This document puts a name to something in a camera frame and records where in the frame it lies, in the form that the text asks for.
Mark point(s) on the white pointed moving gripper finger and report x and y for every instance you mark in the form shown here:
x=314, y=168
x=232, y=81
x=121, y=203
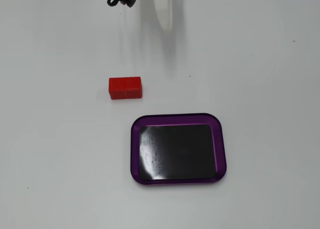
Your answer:
x=165, y=11

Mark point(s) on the red perforated rectangular block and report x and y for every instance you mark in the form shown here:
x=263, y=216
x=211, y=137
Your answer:
x=125, y=88

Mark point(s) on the purple tray with black bottom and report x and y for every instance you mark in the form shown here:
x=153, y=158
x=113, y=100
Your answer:
x=178, y=151

